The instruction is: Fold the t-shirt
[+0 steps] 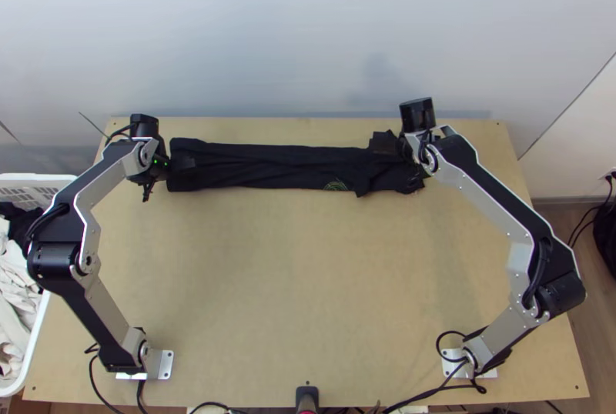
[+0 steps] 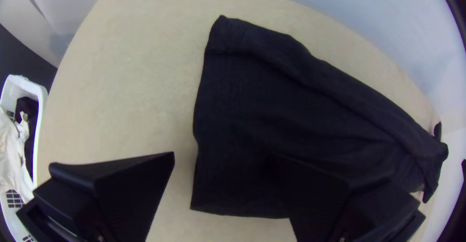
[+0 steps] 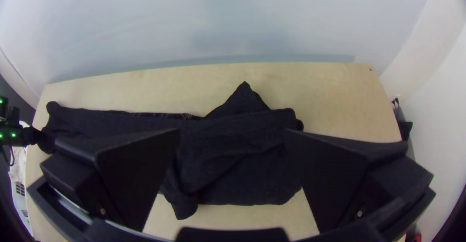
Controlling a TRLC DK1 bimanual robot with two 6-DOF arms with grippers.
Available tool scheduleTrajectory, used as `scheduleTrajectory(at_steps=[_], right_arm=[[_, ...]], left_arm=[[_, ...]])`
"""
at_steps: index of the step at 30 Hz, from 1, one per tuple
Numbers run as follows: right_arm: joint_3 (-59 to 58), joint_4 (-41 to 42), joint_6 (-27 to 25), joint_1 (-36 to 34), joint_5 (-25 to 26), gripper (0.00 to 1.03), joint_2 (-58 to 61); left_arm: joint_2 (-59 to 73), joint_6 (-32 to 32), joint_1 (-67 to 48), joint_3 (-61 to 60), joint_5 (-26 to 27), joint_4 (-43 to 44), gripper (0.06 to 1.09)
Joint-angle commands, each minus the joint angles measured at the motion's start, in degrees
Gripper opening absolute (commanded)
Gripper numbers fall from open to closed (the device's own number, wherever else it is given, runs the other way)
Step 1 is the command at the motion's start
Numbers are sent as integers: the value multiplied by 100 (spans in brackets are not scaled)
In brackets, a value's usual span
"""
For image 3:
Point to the black t-shirt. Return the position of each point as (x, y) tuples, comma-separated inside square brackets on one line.
[(225, 143)]

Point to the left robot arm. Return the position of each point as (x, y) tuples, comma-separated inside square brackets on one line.
[(9, 133)]

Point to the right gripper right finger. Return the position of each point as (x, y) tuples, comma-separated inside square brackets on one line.
[(335, 176)]

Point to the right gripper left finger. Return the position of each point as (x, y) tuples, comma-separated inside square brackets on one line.
[(123, 176)]

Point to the white laundry basket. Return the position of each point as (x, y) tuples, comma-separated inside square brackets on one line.
[(22, 198)]

